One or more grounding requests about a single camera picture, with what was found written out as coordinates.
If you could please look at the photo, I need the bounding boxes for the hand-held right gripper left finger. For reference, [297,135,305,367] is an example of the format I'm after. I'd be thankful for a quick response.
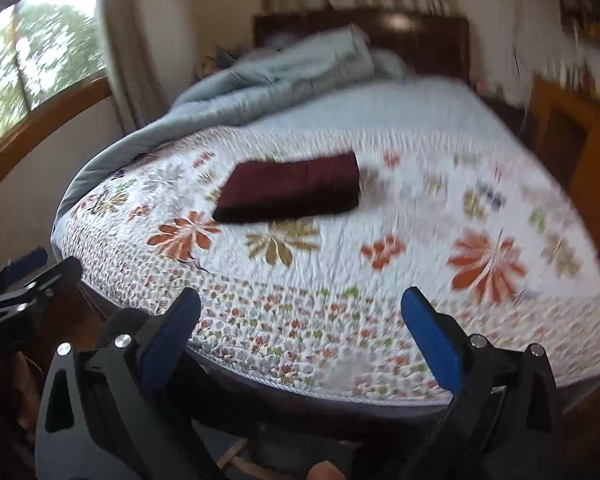
[34,287,226,480]

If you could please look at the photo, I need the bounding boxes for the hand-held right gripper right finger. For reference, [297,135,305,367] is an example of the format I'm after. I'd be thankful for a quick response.
[375,286,567,480]

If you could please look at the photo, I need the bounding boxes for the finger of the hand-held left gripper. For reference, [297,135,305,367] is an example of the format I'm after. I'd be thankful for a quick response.
[0,256,84,346]
[0,247,49,293]

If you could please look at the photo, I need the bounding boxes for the maroon towel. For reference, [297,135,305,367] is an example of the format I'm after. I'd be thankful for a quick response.
[212,151,362,225]

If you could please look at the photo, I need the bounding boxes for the floral quilt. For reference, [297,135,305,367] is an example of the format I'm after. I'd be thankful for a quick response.
[52,77,600,408]

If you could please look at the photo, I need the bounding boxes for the wooden framed window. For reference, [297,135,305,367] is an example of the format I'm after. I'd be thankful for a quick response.
[0,0,122,203]

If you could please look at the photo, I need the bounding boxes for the dark wooden nightstand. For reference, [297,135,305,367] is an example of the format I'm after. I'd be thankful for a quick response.
[472,85,533,131]

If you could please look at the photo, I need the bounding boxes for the light wooden wardrobe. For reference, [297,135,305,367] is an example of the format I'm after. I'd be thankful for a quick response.
[529,74,600,266]

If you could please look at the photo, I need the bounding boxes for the grey-blue comforter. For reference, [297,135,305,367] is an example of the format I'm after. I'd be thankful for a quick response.
[52,24,411,226]

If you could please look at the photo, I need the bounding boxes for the dark wooden headboard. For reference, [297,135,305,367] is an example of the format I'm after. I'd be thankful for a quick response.
[252,6,471,86]

